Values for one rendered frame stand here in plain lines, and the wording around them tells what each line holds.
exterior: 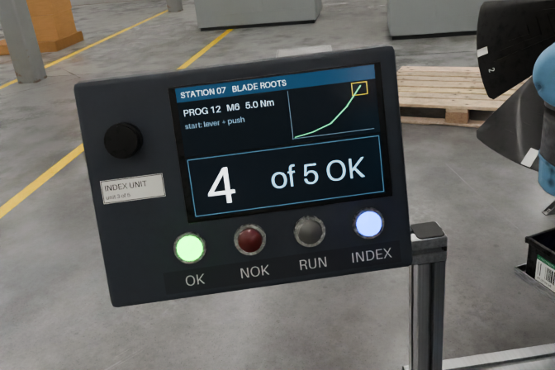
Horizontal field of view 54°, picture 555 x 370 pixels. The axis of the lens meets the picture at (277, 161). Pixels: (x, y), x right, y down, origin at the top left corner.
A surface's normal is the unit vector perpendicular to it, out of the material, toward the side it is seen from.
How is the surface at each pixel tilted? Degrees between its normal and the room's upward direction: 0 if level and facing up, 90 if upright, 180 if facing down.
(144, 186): 75
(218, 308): 0
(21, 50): 90
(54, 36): 90
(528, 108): 52
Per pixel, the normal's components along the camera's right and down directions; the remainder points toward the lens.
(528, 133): -0.57, -0.31
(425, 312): 0.10, 0.39
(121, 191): 0.07, 0.14
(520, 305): -0.10, -0.91
